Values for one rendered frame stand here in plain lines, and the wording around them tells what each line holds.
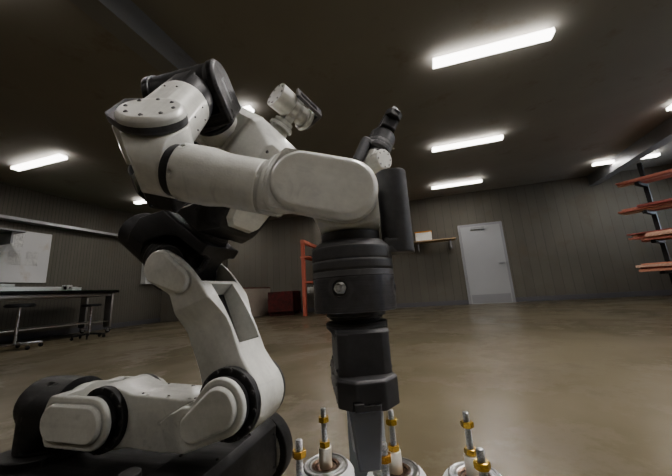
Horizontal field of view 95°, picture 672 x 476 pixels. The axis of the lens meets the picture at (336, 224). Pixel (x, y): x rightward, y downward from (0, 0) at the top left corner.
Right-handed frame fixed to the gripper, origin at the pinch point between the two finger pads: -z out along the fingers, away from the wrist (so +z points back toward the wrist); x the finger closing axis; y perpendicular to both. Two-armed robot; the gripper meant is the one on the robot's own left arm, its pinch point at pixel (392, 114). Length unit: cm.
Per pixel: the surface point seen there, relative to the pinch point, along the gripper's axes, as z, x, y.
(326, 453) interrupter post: 96, 23, -9
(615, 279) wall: -340, -504, -712
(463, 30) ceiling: -259, -118, -47
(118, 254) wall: 51, -838, 453
